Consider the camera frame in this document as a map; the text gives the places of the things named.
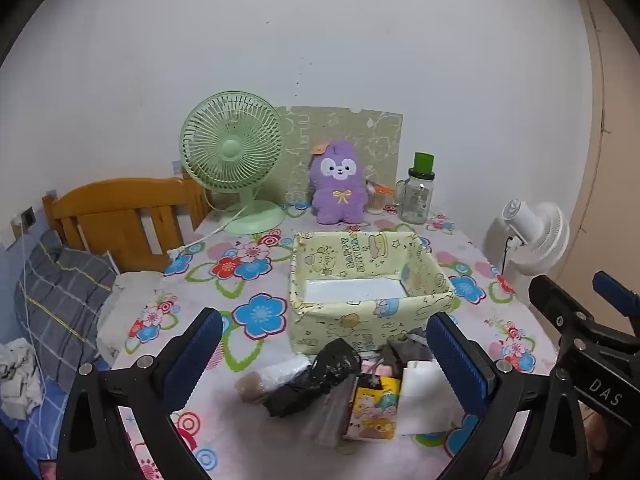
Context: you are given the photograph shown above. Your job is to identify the crumpled white cloth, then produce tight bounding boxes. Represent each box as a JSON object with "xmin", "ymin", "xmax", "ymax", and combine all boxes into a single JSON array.
[{"xmin": 0, "ymin": 337, "xmax": 45, "ymax": 421}]

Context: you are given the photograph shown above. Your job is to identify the grey plaid pillow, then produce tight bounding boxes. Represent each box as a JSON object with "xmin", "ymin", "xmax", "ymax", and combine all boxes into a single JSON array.
[{"xmin": 14, "ymin": 230, "xmax": 118, "ymax": 391}]

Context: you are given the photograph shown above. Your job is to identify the purple plush toy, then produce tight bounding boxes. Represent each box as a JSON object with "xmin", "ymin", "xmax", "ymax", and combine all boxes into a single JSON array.
[{"xmin": 308, "ymin": 140, "xmax": 370, "ymax": 226}]

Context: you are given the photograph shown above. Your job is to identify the clear plastic packet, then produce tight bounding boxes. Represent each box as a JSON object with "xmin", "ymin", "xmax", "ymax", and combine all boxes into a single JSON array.
[{"xmin": 302, "ymin": 377, "xmax": 358, "ymax": 448}]

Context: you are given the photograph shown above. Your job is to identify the beige door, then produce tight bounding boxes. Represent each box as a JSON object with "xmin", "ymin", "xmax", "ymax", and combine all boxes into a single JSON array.
[{"xmin": 565, "ymin": 0, "xmax": 640, "ymax": 291}]

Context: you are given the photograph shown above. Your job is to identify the wooden bed headboard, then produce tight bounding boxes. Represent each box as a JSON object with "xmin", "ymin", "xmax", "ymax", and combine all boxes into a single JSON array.
[{"xmin": 41, "ymin": 176, "xmax": 213, "ymax": 273}]

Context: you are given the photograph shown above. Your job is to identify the blue checked bed sheet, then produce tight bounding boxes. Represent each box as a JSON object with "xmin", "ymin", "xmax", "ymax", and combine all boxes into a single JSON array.
[{"xmin": 0, "ymin": 245, "xmax": 71, "ymax": 480}]

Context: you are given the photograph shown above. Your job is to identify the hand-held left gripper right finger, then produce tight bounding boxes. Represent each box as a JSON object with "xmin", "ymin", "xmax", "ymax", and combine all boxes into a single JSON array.
[{"xmin": 425, "ymin": 311, "xmax": 586, "ymax": 480}]

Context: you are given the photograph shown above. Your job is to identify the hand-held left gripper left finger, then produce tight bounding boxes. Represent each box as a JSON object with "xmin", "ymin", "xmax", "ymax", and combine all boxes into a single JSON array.
[{"xmin": 56, "ymin": 306, "xmax": 224, "ymax": 480}]

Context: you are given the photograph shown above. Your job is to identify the grey socks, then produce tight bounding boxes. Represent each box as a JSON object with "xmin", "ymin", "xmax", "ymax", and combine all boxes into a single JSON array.
[{"xmin": 382, "ymin": 329, "xmax": 433, "ymax": 368}]

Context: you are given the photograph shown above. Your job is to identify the white soft pack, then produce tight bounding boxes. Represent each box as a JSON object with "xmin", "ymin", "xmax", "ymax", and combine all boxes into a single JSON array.
[{"xmin": 397, "ymin": 360, "xmax": 463, "ymax": 436}]

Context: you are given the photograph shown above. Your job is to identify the white and tan roll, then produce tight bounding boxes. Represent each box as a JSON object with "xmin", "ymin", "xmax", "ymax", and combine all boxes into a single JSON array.
[{"xmin": 236, "ymin": 355, "xmax": 312, "ymax": 403}]

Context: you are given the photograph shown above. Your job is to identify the black plastic bag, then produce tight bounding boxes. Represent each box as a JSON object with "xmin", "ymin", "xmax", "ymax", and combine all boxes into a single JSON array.
[{"xmin": 265, "ymin": 338, "xmax": 362, "ymax": 418}]

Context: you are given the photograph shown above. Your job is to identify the green cartoon print board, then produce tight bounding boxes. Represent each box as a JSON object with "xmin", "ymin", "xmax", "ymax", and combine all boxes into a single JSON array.
[{"xmin": 272, "ymin": 106, "xmax": 404, "ymax": 206}]

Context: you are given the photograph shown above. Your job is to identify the white standing fan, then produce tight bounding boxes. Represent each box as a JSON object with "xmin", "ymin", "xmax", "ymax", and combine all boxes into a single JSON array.
[{"xmin": 482, "ymin": 199, "xmax": 571, "ymax": 291}]

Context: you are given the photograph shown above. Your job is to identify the white pillow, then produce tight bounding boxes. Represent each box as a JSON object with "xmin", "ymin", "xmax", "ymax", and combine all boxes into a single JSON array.
[{"xmin": 96, "ymin": 271, "xmax": 166, "ymax": 366}]

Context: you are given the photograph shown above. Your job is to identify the yellow cartoon tissue packet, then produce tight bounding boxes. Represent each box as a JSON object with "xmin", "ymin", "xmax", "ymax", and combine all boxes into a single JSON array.
[{"xmin": 342, "ymin": 375, "xmax": 402, "ymax": 442}]

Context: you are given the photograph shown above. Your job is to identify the green desk fan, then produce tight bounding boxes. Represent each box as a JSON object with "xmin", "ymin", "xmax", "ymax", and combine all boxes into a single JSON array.
[{"xmin": 179, "ymin": 91, "xmax": 287, "ymax": 236}]

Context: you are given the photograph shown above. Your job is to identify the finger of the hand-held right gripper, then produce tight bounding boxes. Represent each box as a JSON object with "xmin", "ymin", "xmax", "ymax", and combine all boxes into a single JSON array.
[
  {"xmin": 592, "ymin": 271, "xmax": 640, "ymax": 336},
  {"xmin": 528, "ymin": 275, "xmax": 601, "ymax": 347}
]

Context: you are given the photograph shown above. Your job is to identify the white fan cable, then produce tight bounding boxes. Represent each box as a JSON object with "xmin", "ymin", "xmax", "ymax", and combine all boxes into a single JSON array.
[{"xmin": 167, "ymin": 205, "xmax": 246, "ymax": 261}]

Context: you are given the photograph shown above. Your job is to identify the small cup with orange item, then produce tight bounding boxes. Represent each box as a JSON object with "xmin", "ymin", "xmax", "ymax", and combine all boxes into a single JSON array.
[{"xmin": 367, "ymin": 177, "xmax": 398, "ymax": 215}]

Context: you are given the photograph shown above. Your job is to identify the glass jar with green lid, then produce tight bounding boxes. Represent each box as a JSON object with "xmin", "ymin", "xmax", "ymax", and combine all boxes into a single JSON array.
[{"xmin": 395, "ymin": 152, "xmax": 437, "ymax": 225}]

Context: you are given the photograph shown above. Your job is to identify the pink packet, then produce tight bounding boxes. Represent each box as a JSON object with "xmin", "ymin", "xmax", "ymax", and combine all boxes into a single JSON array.
[{"xmin": 361, "ymin": 359, "xmax": 398, "ymax": 378}]

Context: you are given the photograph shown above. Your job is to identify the yellow cartoon print storage box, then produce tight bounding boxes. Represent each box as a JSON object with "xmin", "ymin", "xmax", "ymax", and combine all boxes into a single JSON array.
[{"xmin": 288, "ymin": 230, "xmax": 457, "ymax": 358}]

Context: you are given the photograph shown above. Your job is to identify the floral tablecloth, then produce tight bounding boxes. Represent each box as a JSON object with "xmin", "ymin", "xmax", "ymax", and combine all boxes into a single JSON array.
[{"xmin": 107, "ymin": 202, "xmax": 566, "ymax": 480}]

